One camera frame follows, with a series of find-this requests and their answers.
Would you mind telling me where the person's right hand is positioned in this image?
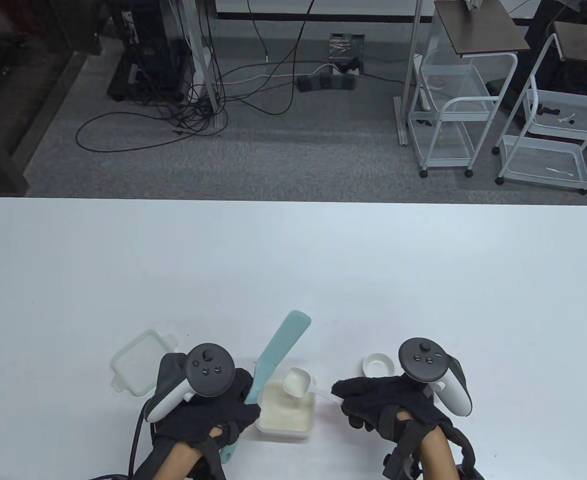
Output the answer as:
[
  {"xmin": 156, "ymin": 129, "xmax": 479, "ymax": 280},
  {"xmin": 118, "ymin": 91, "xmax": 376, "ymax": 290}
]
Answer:
[{"xmin": 331, "ymin": 375, "xmax": 455, "ymax": 444}]

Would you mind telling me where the person's left hand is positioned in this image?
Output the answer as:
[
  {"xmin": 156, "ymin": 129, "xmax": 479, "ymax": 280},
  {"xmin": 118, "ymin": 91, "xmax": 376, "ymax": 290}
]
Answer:
[{"xmin": 151, "ymin": 369, "xmax": 263, "ymax": 449}]

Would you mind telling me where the small round white dish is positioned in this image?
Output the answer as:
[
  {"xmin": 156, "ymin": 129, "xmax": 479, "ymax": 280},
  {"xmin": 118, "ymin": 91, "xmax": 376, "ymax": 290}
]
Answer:
[{"xmin": 362, "ymin": 352, "xmax": 399, "ymax": 378}]

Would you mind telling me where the clear plastic sugar container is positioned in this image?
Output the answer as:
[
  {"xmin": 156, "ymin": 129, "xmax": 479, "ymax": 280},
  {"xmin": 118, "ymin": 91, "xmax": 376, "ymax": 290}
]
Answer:
[{"xmin": 255, "ymin": 372, "xmax": 318, "ymax": 441}]

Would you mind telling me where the white sugar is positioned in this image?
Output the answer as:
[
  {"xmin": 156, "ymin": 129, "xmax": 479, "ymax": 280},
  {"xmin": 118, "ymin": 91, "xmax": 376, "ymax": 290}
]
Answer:
[{"xmin": 261, "ymin": 381, "xmax": 315, "ymax": 432}]

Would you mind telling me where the white coffee spoon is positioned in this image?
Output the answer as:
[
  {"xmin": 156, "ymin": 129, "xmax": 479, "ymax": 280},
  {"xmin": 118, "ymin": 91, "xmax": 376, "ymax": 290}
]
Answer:
[{"xmin": 282, "ymin": 367, "xmax": 347, "ymax": 407}]

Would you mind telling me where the clear lid with green rim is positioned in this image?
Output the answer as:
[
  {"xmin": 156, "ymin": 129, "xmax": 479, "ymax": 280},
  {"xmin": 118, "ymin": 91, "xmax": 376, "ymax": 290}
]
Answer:
[{"xmin": 111, "ymin": 330, "xmax": 179, "ymax": 397}]

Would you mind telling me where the teal dessert spatula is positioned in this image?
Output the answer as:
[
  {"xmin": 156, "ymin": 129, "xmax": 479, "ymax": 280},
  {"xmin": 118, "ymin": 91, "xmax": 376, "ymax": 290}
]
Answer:
[{"xmin": 218, "ymin": 310, "xmax": 312, "ymax": 465}]

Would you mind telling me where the person's left forearm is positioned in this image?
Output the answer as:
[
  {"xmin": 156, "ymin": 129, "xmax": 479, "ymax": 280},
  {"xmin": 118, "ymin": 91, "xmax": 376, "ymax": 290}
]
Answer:
[{"xmin": 158, "ymin": 440, "xmax": 204, "ymax": 480}]

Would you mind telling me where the person's right forearm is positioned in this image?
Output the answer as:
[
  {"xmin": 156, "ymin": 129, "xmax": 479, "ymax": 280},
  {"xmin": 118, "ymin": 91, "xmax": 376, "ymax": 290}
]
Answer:
[{"xmin": 416, "ymin": 425, "xmax": 462, "ymax": 480}]

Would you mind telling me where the black and white left controller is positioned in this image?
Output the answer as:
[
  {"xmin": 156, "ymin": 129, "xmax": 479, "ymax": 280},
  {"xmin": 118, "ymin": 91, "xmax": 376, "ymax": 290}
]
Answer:
[{"xmin": 145, "ymin": 343, "xmax": 235, "ymax": 423}]

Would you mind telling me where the black and white controller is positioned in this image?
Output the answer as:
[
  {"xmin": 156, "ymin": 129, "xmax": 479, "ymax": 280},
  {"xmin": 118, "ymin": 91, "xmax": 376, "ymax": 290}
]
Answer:
[
  {"xmin": 145, "ymin": 343, "xmax": 235, "ymax": 423},
  {"xmin": 398, "ymin": 338, "xmax": 473, "ymax": 417}
]

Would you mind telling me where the black and white right controller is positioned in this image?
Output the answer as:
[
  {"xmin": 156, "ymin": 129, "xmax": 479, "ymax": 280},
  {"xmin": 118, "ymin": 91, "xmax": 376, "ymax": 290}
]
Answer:
[{"xmin": 398, "ymin": 338, "xmax": 473, "ymax": 417}]

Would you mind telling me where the black power strip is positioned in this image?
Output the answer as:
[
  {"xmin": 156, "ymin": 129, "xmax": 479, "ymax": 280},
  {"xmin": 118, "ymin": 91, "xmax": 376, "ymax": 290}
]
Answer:
[{"xmin": 296, "ymin": 71, "xmax": 359, "ymax": 93}]

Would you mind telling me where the black floor box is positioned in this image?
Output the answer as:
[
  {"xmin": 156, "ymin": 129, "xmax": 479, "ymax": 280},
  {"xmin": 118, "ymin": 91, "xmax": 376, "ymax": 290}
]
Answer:
[{"xmin": 329, "ymin": 33, "xmax": 365, "ymax": 71}]

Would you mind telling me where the black computer rack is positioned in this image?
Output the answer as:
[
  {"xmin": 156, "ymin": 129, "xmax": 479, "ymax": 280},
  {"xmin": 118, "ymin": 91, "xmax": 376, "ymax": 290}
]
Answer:
[{"xmin": 106, "ymin": 0, "xmax": 194, "ymax": 103}]

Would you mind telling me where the dark glass partition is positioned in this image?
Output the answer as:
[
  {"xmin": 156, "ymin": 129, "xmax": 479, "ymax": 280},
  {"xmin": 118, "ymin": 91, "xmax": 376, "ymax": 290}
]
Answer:
[{"xmin": 0, "ymin": 0, "xmax": 109, "ymax": 197}]

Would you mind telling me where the white cart with brown top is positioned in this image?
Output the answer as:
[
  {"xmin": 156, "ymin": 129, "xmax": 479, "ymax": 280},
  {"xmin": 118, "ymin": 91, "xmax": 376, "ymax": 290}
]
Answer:
[
  {"xmin": 407, "ymin": 0, "xmax": 532, "ymax": 178},
  {"xmin": 493, "ymin": 21, "xmax": 587, "ymax": 196}
]

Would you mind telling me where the black glove cable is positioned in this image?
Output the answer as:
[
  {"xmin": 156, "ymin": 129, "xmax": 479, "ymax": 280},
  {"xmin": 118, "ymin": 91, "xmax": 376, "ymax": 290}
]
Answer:
[{"xmin": 91, "ymin": 415, "xmax": 149, "ymax": 480}]

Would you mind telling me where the silver aluminium frame leg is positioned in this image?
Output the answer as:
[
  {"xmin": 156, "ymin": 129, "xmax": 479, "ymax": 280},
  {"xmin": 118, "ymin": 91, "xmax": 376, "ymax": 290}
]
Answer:
[
  {"xmin": 181, "ymin": 0, "xmax": 228, "ymax": 136},
  {"xmin": 393, "ymin": 0, "xmax": 424, "ymax": 147}
]

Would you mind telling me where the bundle of black floor cables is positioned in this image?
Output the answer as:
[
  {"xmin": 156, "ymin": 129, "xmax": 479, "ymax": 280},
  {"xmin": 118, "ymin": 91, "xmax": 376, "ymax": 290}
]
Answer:
[{"xmin": 76, "ymin": 0, "xmax": 369, "ymax": 153}]

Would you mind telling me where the white floor cable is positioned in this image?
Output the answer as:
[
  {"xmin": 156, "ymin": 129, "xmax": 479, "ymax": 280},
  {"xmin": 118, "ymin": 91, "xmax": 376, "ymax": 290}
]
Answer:
[{"xmin": 218, "ymin": 62, "xmax": 334, "ymax": 86}]

